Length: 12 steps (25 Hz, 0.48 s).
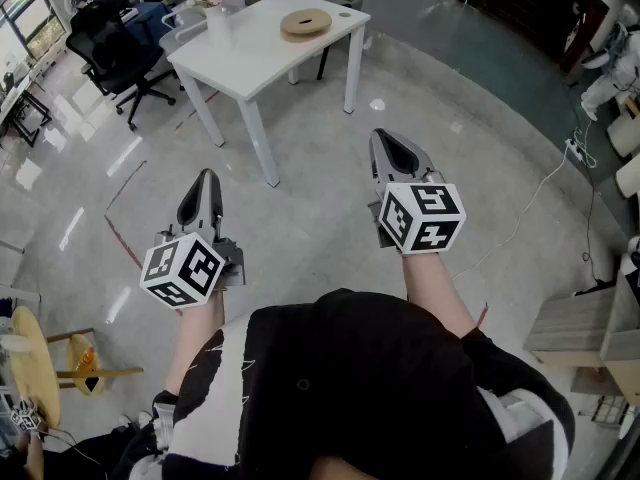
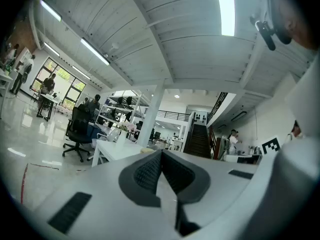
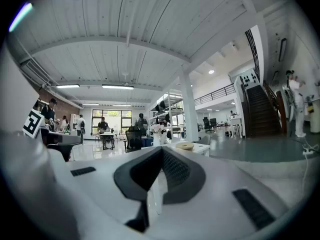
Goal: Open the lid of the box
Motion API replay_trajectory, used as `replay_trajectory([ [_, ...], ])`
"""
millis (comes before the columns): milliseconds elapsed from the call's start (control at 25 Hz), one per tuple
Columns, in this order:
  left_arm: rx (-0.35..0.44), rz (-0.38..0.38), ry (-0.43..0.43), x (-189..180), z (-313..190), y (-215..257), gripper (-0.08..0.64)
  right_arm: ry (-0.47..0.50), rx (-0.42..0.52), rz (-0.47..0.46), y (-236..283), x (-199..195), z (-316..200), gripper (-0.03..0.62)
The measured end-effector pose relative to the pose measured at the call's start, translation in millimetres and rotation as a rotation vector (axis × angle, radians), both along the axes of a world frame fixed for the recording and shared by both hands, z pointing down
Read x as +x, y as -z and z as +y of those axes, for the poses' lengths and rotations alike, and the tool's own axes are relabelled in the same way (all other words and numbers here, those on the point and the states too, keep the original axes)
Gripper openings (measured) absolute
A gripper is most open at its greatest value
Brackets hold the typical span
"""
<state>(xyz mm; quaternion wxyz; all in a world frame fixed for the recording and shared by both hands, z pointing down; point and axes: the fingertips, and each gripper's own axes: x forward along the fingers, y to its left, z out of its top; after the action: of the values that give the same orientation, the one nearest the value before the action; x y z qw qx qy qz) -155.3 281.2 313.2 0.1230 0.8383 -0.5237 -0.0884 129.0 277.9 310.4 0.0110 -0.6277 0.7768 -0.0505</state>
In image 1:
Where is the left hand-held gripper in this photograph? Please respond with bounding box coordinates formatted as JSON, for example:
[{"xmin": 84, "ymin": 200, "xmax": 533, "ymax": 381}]
[{"xmin": 138, "ymin": 168, "xmax": 247, "ymax": 311}]

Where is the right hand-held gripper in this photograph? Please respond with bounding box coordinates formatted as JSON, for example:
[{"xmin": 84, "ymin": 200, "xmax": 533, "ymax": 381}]
[{"xmin": 368, "ymin": 128, "xmax": 467, "ymax": 256}]

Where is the person's right forearm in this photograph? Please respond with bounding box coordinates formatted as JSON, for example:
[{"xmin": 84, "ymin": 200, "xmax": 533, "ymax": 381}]
[{"xmin": 399, "ymin": 252, "xmax": 479, "ymax": 340}]

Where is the another person's forearm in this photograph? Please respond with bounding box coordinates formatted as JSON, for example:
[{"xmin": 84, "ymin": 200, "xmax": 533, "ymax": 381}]
[{"xmin": 19, "ymin": 431, "xmax": 47, "ymax": 480}]

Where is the person's left forearm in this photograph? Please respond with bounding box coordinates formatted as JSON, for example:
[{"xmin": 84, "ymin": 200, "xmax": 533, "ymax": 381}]
[{"xmin": 164, "ymin": 293, "xmax": 226, "ymax": 395}]

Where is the white table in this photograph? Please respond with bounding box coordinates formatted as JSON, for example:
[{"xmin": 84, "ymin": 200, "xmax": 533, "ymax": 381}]
[{"xmin": 167, "ymin": 0, "xmax": 372, "ymax": 188}]

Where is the white pitcher vase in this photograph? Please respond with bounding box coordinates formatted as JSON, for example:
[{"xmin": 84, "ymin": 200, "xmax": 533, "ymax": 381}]
[{"xmin": 204, "ymin": 5, "xmax": 236, "ymax": 52}]

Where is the black office chair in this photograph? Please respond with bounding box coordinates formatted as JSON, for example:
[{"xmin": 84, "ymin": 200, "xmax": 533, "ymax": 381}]
[{"xmin": 65, "ymin": 0, "xmax": 177, "ymax": 132}]

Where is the white chair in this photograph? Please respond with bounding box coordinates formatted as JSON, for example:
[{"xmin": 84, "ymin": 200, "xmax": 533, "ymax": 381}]
[{"xmin": 158, "ymin": 5, "xmax": 209, "ymax": 57}]

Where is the wooden stool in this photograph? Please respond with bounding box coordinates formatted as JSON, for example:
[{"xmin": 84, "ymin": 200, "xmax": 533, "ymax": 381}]
[{"xmin": 45, "ymin": 327, "xmax": 145, "ymax": 398}]

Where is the dark wooden staircase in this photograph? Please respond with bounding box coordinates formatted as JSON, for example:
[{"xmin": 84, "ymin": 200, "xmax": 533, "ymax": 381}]
[{"xmin": 469, "ymin": 0, "xmax": 610, "ymax": 75}]

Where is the black legged desk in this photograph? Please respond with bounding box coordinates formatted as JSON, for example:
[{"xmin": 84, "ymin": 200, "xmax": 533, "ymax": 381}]
[{"xmin": 0, "ymin": 75, "xmax": 54, "ymax": 148}]

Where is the person's black white clothing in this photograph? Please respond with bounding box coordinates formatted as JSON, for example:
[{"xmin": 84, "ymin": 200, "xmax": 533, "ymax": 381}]
[{"xmin": 112, "ymin": 287, "xmax": 576, "ymax": 480}]

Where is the round yellow table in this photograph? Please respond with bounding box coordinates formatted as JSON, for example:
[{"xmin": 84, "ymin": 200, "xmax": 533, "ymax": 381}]
[{"xmin": 8, "ymin": 305, "xmax": 62, "ymax": 430}]

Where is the white humanoid robot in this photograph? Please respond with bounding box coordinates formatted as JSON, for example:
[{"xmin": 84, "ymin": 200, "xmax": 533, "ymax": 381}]
[{"xmin": 579, "ymin": 5, "xmax": 640, "ymax": 122}]

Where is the large black framed window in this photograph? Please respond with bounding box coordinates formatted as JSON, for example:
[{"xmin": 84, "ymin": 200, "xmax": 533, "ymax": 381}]
[{"xmin": 0, "ymin": 0, "xmax": 69, "ymax": 62}]

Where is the white cable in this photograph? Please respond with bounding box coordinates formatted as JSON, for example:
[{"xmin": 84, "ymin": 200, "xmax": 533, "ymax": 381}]
[{"xmin": 452, "ymin": 142, "xmax": 572, "ymax": 282}]

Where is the black cable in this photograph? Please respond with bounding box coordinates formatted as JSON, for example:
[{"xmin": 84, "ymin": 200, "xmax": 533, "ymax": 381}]
[{"xmin": 581, "ymin": 167, "xmax": 602, "ymax": 283}]

